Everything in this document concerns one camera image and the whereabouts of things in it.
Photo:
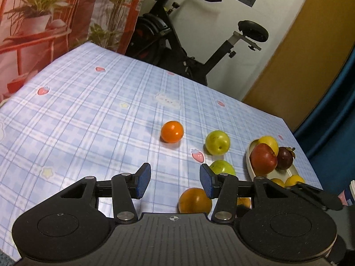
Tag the orange tangerine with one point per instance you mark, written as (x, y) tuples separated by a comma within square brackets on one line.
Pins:
[(192, 202), (172, 131), (244, 201)]

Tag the wooden board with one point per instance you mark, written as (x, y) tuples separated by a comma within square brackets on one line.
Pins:
[(305, 61)]

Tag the yellow lemon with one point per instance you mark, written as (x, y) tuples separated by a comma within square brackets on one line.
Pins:
[(277, 182), (270, 142), (294, 180)]

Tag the black exercise bike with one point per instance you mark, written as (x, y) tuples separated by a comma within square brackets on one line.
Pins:
[(166, 47)]

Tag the printed wall tapestry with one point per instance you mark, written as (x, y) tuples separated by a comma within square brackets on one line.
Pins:
[(83, 11)]

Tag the red apple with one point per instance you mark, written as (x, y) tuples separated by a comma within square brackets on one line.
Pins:
[(262, 158)]

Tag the white pink object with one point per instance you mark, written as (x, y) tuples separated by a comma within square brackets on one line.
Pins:
[(348, 192)]

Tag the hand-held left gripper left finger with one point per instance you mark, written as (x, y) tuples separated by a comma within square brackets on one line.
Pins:
[(144, 180)]

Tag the blue curtain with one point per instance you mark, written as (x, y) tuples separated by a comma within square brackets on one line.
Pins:
[(332, 133)]

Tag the blue plaid tablecloth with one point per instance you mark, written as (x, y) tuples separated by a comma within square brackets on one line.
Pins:
[(83, 116)]

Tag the yellow-green round fruit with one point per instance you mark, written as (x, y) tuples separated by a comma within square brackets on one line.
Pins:
[(224, 167), (217, 142)]

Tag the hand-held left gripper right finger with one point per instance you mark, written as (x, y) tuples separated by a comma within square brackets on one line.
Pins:
[(206, 183)]

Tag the white oval plate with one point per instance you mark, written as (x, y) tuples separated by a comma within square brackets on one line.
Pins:
[(251, 169)]

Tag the dark purple mangosteen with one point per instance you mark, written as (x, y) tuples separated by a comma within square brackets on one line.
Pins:
[(285, 158)]

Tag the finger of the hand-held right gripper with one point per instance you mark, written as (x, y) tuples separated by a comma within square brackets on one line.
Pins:
[(319, 196)]

